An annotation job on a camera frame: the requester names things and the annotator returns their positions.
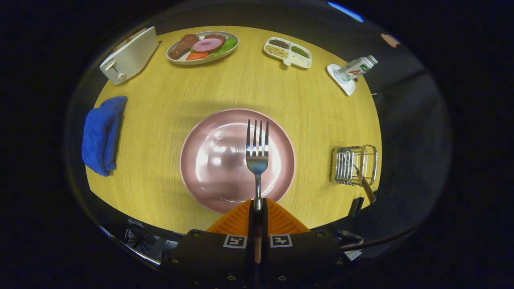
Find heap of yellow soybeans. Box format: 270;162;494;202
265;45;289;59

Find large brown meat piece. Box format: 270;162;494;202
169;34;200;60

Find blue cloth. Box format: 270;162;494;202
81;96;128;177

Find pink ham slice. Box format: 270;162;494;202
192;38;224;53

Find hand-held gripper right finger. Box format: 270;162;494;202
261;198;354;289

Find metal spoon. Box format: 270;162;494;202
353;164;377;204

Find white square coaster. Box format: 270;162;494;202
326;64;356;96

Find pink round plate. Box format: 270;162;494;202
179;108;296;214

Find white bottle green cap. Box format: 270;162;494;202
335;55;379;83

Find metal fork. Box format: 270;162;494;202
246;119;270;263

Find black table clamp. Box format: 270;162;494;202
348;197;365;218

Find white oval food plate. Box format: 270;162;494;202
166;31;240;65

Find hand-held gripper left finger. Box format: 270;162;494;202
161;199;256;289

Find green lettuce leaf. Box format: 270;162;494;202
213;37;238;56

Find metal wire cutlery basket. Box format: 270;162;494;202
330;144;378;186

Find white divided dish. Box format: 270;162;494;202
263;37;312;69

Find brown toast slice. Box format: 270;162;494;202
114;27;147;52

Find white toaster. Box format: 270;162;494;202
99;26;159;85

